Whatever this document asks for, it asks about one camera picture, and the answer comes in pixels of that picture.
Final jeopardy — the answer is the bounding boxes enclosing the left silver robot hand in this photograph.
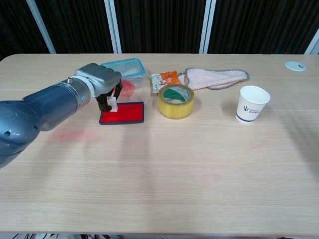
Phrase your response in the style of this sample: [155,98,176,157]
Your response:
[74,62,124,113]

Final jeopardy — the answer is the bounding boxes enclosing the white round cable grommet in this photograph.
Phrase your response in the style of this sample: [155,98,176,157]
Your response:
[284,60,306,72]

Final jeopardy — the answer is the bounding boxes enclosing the yellow packing tape roll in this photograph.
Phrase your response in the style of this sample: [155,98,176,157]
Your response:
[158,84,195,120]

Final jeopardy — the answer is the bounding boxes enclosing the clear container with blue lid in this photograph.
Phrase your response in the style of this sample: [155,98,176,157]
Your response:
[100,57,147,87]

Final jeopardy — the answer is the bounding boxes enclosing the white stamp with red base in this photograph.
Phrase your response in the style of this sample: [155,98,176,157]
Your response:
[106,96,118,114]

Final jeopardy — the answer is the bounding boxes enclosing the red ink pad clear lid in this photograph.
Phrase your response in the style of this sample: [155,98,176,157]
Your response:
[99,79,146,125]

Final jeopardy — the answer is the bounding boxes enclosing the orange white snack packet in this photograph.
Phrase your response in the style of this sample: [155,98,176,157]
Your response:
[149,70,181,95]

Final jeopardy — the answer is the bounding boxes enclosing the white paper cup blue print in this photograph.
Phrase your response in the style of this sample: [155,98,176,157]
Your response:
[235,85,271,124]

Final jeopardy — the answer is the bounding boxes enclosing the white partition post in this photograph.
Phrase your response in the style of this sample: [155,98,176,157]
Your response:
[104,0,123,54]
[25,0,57,55]
[199,0,217,54]
[303,34,319,55]

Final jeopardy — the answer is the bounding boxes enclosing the pink cloth with grey edge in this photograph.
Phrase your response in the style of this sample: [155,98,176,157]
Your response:
[184,67,250,91]

